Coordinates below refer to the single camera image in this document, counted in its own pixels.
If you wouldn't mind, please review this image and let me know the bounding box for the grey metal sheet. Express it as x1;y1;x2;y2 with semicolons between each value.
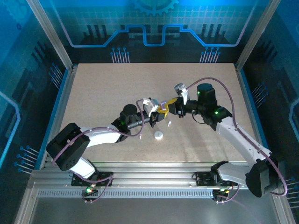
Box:
14;196;296;224

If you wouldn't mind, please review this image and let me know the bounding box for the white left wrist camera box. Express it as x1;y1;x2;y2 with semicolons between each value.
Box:
142;97;160;114

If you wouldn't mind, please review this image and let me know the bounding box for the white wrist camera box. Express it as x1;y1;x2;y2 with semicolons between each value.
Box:
174;83;189;105
142;97;160;114

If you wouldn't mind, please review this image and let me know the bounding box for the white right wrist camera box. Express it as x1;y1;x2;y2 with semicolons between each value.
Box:
174;83;189;105

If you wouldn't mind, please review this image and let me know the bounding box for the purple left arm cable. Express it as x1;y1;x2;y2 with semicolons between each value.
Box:
51;99;150;203

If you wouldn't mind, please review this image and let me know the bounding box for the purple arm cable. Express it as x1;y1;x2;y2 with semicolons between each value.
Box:
186;77;287;205
51;99;150;203

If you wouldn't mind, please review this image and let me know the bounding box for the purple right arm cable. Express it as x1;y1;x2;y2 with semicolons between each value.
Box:
186;77;287;205

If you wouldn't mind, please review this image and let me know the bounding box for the thin black right wrist wire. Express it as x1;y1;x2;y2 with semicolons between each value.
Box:
192;111;207;125

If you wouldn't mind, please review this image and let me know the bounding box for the aluminium side rail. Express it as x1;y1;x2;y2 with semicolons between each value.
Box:
235;64;271;168
38;65;79;170

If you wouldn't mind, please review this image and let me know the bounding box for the wide aluminium frame rail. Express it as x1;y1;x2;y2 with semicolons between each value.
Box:
28;161;281;190

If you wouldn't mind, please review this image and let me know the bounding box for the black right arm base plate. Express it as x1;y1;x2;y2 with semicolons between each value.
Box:
194;171;238;187

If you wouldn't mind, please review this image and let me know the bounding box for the grey slotted cable duct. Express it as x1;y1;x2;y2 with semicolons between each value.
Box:
36;189;214;198

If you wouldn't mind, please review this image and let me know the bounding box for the aluminium frame post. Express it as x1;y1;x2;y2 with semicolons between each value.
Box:
234;0;282;72
26;0;75;71

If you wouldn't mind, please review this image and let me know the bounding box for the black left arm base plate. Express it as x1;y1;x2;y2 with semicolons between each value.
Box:
71;171;114;187

